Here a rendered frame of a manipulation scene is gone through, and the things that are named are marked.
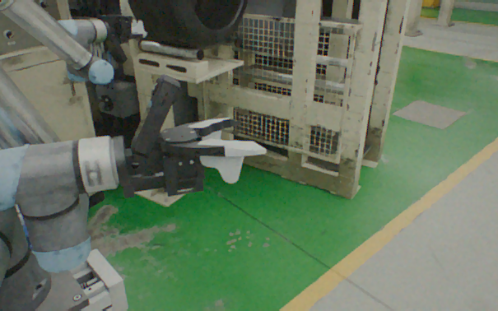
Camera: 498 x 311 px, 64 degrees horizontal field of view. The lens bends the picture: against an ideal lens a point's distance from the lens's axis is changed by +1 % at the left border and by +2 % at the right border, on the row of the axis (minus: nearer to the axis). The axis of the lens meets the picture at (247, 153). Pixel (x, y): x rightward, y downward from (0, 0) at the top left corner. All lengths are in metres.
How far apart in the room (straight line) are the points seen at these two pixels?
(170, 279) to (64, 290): 1.02
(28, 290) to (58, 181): 0.34
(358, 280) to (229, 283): 0.57
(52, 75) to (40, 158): 1.50
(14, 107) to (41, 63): 1.36
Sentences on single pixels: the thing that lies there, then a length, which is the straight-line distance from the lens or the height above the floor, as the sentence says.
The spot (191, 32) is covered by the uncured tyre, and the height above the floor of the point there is 1.00.
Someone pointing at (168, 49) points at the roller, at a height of 0.90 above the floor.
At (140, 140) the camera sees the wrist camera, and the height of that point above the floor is 1.08.
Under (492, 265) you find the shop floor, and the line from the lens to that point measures 2.21.
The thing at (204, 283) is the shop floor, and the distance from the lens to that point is 1.83.
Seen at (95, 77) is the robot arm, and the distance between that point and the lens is 1.31.
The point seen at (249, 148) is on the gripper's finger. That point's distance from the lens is 0.53.
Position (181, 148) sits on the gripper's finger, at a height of 1.07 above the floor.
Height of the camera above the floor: 1.32
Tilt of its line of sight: 28 degrees down
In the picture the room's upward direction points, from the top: straight up
